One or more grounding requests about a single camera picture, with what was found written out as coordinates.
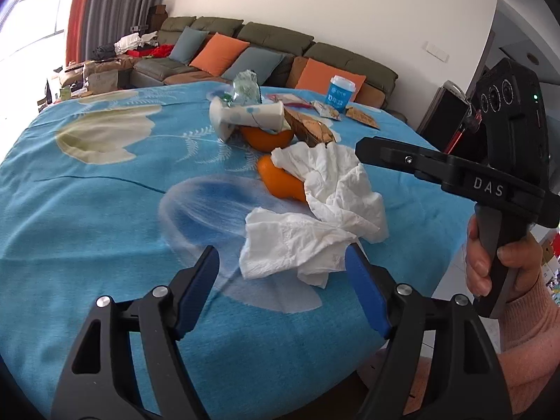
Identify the blue cushion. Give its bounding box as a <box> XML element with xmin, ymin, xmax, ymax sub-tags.
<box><xmin>220</xmin><ymin>47</ymin><xmax>285</xmax><ymax>85</ymax></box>
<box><xmin>169</xmin><ymin>27</ymin><xmax>209</xmax><ymax>64</ymax></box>

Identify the pink right sleeve forearm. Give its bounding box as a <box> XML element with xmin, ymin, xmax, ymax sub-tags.
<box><xmin>498</xmin><ymin>277</ymin><xmax>560</xmax><ymax>414</ymax></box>

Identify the brown chip packet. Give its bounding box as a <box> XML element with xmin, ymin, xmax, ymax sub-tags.
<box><xmin>345</xmin><ymin>106</ymin><xmax>380</xmax><ymax>130</ymax></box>

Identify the right hand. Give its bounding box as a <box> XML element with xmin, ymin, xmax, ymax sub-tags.
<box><xmin>465</xmin><ymin>215</ymin><xmax>542</xmax><ymax>301</ymax></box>

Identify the white yellow snack packet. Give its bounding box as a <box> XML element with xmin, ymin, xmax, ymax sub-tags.
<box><xmin>310</xmin><ymin>100</ymin><xmax>341</xmax><ymax>120</ymax></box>

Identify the blue lidded coffee cup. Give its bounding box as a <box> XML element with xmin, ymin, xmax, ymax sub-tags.
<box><xmin>324</xmin><ymin>75</ymin><xmax>356</xmax><ymax>112</ymax></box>

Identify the orange cushion near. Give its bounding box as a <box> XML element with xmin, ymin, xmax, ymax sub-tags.
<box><xmin>295</xmin><ymin>59</ymin><xmax>366</xmax><ymax>102</ymax></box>

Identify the orange fruit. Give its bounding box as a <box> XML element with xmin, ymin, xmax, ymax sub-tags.
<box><xmin>256</xmin><ymin>155</ymin><xmax>307</xmax><ymax>203</ymax></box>
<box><xmin>238</xmin><ymin>126</ymin><xmax>294</xmax><ymax>153</ymax></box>

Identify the orange fruit far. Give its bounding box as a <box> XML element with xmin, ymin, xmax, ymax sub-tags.
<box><xmin>238</xmin><ymin>126</ymin><xmax>294</xmax><ymax>153</ymax></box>

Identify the orange fruit near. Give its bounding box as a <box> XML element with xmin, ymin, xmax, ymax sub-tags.
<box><xmin>256</xmin><ymin>155</ymin><xmax>307</xmax><ymax>203</ymax></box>

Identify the red snack packet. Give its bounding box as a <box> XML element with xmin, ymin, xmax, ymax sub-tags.
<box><xmin>266</xmin><ymin>93</ymin><xmax>313</xmax><ymax>109</ymax></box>

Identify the white tissue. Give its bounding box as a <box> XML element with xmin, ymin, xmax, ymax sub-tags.
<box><xmin>272</xmin><ymin>142</ymin><xmax>389</xmax><ymax>243</ymax></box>
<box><xmin>239</xmin><ymin>208</ymin><xmax>357</xmax><ymax>288</ymax></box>

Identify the brown snack wrapper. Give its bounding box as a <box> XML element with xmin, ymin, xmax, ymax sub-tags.
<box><xmin>284</xmin><ymin>107</ymin><xmax>335</xmax><ymax>147</ymax></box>

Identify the cluttered coffee table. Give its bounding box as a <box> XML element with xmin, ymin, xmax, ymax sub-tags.
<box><xmin>37</xmin><ymin>56</ymin><xmax>135</xmax><ymax>112</ymax></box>

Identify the orange cushion far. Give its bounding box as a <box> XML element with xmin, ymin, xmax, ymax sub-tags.
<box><xmin>189</xmin><ymin>33</ymin><xmax>251</xmax><ymax>77</ymax></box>

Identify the green sectional sofa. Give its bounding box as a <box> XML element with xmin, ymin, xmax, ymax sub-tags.
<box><xmin>129</xmin><ymin>16</ymin><xmax>398</xmax><ymax>109</ymax></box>

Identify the orange grey right curtain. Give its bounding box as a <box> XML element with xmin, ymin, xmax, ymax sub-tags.
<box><xmin>65</xmin><ymin>0</ymin><xmax>162</xmax><ymax>63</ymax></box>

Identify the blue floral tablecloth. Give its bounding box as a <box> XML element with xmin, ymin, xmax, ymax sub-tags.
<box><xmin>0</xmin><ymin>79</ymin><xmax>478</xmax><ymax>420</ymax></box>

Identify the white paper cup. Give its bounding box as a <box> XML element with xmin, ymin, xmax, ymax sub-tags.
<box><xmin>209</xmin><ymin>97</ymin><xmax>286</xmax><ymax>141</ymax></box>

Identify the orange cushion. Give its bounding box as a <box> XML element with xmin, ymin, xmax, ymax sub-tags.
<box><xmin>189</xmin><ymin>33</ymin><xmax>251</xmax><ymax>77</ymax></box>
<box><xmin>295</xmin><ymin>59</ymin><xmax>366</xmax><ymax>102</ymax></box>

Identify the blue cushion near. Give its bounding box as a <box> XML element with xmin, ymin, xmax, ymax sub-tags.
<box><xmin>220</xmin><ymin>47</ymin><xmax>285</xmax><ymax>85</ymax></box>

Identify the blue cushion far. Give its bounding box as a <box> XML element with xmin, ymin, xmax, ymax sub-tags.
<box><xmin>169</xmin><ymin>27</ymin><xmax>209</xmax><ymax>64</ymax></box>

